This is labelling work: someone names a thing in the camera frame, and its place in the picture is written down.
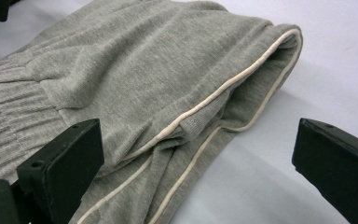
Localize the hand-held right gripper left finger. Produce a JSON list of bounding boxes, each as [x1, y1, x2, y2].
[[16, 118, 105, 224]]

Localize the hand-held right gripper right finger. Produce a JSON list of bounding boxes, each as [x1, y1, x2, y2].
[[292, 118, 358, 224]]

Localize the grey shorts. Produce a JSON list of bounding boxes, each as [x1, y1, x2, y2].
[[0, 0, 304, 224]]

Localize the white table sheet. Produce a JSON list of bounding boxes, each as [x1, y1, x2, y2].
[[0, 0, 358, 224]]

